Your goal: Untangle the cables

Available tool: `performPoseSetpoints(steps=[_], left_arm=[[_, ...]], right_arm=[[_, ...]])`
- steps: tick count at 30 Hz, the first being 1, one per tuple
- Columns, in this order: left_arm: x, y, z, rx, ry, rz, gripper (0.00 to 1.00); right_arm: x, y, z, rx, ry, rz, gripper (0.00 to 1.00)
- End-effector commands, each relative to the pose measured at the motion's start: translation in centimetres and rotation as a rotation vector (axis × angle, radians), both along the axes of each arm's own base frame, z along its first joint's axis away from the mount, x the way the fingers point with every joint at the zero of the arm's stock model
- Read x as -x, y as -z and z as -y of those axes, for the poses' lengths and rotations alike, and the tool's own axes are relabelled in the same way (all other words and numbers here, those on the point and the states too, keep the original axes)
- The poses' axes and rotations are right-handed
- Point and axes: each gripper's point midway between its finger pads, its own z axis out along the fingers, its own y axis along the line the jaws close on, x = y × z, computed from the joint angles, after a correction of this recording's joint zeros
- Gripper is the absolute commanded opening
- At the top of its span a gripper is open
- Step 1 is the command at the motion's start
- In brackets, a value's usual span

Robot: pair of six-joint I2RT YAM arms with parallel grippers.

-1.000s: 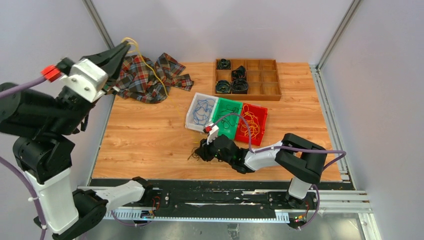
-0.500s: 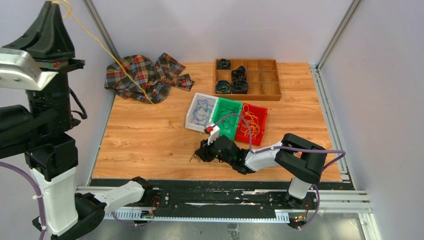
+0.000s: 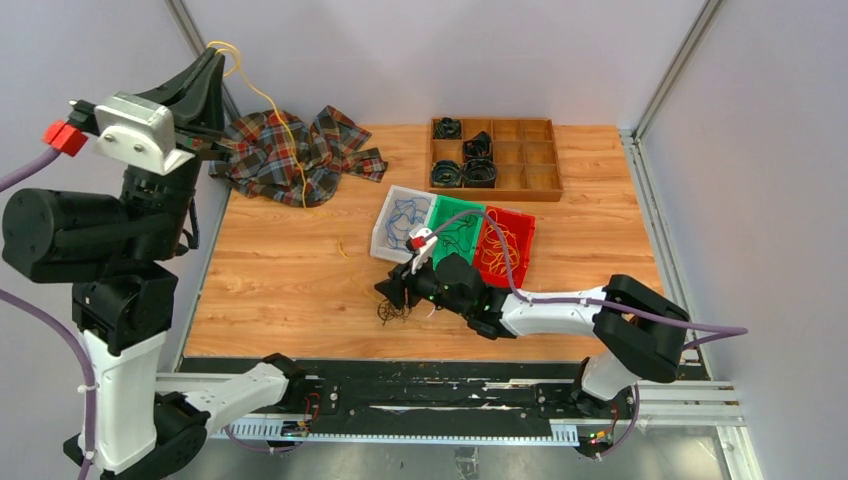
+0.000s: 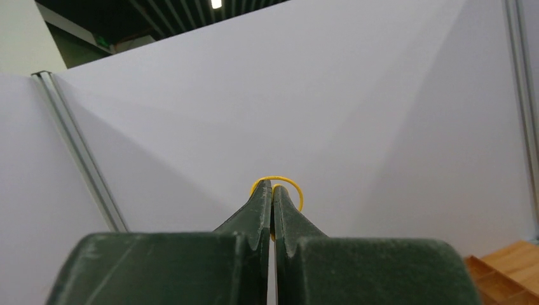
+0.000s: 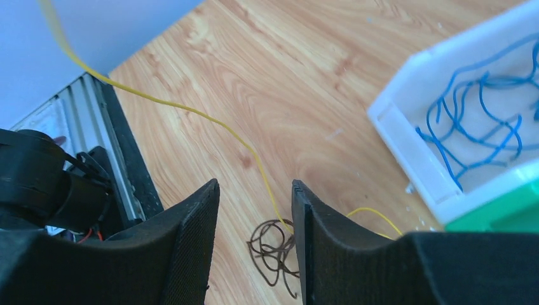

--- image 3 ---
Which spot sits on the white plastic bin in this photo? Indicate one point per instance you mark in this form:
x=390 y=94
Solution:
x=403 y=210

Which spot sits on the red plastic bin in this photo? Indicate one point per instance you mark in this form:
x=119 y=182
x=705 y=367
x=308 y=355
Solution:
x=491 y=260

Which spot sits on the rolled belt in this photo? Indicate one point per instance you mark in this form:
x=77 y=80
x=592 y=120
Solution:
x=446 y=173
x=479 y=146
x=479 y=173
x=447 y=128

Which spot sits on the wooden compartment tray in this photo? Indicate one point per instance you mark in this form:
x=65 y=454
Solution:
x=524 y=152

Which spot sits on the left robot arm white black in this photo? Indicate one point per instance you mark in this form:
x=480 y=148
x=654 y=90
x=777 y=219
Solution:
x=111 y=251

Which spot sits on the green plastic bin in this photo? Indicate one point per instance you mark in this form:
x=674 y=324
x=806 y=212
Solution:
x=459 y=237

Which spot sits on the rolled belt middle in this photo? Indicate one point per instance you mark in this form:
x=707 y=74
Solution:
x=479 y=146

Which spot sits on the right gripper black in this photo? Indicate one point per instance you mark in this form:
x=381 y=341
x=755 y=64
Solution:
x=394 y=288

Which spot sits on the plaid cloth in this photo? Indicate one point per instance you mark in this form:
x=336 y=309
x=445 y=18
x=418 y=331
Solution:
x=299 y=164

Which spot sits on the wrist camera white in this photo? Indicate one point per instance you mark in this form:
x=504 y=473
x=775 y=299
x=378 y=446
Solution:
x=138 y=132
x=421 y=243

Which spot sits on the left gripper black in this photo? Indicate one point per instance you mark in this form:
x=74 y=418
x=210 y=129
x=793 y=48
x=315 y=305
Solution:
x=196 y=95

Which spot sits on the rolled belt bottom left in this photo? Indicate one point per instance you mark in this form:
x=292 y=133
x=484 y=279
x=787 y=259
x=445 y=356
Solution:
x=446 y=173

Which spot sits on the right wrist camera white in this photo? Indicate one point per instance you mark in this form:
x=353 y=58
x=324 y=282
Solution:
x=421 y=243

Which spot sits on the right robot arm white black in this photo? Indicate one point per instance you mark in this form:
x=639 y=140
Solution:
x=642 y=331

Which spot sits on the rolled belt bottom right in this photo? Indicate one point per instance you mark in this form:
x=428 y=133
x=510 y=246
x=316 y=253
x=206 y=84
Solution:
x=479 y=173

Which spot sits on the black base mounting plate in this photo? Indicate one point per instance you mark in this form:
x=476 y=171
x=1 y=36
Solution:
x=462 y=403

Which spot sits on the rolled belt top left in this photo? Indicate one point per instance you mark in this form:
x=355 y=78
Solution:
x=447 y=128

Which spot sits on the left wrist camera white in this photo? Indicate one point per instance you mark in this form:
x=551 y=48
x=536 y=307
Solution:
x=138 y=132

